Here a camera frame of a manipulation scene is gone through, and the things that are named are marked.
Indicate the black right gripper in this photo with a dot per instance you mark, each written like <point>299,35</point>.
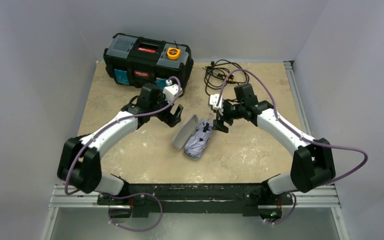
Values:
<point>225,117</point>

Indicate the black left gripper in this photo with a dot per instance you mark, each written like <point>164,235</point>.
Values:
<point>167,114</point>

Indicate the pink umbrella case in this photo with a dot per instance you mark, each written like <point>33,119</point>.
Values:
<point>185,132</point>

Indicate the lavender folding umbrella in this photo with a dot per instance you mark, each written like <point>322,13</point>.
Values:
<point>199,140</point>

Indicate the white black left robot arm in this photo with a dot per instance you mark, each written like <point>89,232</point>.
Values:
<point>80,162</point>

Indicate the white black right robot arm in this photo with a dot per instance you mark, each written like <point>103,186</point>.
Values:
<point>312,159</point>

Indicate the right blue toolbox latch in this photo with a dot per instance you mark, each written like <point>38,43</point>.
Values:
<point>162,82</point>

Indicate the blue toolbox latch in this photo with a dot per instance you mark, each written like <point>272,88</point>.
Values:
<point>162,82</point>
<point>121,77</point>

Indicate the yellow tape measure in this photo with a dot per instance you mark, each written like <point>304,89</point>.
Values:
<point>173,53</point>

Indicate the left blue toolbox latch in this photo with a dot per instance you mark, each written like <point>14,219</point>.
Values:
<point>121,77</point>

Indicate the black plastic toolbox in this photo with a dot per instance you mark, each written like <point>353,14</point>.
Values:
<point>145,59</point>

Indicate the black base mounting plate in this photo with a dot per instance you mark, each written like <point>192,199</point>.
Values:
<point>246,199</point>

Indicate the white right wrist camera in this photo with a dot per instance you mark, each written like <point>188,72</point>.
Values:
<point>215,102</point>

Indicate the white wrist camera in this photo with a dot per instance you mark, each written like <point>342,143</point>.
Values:
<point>172,90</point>
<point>215,102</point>

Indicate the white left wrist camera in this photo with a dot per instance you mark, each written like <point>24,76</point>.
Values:
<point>172,90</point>

